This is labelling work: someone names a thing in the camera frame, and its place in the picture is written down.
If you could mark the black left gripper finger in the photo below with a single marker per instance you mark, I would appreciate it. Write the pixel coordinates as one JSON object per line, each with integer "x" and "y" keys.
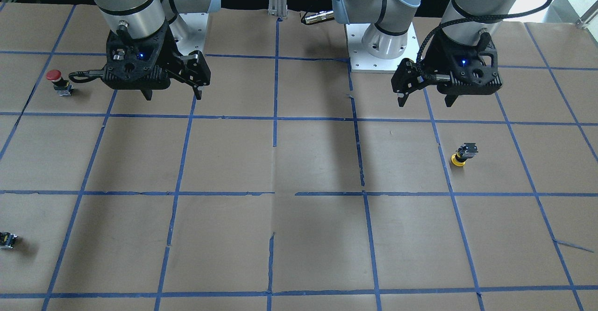
{"x": 450, "y": 100}
{"x": 401, "y": 98}

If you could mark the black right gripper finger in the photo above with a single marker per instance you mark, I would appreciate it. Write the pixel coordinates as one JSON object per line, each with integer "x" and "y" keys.
{"x": 147, "y": 93}
{"x": 197, "y": 90}

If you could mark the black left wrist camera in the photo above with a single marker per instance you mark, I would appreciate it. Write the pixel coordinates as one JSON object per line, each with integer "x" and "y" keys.
{"x": 407, "y": 79}

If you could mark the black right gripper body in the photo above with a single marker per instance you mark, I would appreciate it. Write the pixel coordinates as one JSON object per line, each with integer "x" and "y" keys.
{"x": 174, "y": 55}

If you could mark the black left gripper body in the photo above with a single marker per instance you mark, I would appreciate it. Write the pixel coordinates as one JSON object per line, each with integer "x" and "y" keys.
{"x": 432, "y": 54}

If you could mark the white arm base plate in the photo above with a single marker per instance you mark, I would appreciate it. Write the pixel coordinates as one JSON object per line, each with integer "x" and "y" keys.
{"x": 374, "y": 52}
{"x": 190, "y": 31}

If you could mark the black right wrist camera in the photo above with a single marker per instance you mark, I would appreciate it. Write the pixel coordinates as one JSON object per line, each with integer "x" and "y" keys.
{"x": 191, "y": 69}

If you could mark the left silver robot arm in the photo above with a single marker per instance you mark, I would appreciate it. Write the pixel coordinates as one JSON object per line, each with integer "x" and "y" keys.
{"x": 463, "y": 21}

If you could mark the red push button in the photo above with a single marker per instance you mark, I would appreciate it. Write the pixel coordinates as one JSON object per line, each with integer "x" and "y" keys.
{"x": 62, "y": 86}

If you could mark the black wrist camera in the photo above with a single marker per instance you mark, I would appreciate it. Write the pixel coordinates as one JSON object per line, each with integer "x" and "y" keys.
{"x": 407, "y": 79}
{"x": 191, "y": 69}

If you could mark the aluminium corner post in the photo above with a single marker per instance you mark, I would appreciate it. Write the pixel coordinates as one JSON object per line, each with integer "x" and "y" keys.
{"x": 584, "y": 20}

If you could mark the yellow push button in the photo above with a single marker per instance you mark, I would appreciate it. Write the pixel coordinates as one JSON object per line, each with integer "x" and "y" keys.
{"x": 465, "y": 152}

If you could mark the green push button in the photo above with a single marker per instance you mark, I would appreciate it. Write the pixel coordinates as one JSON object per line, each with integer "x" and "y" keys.
{"x": 7, "y": 240}

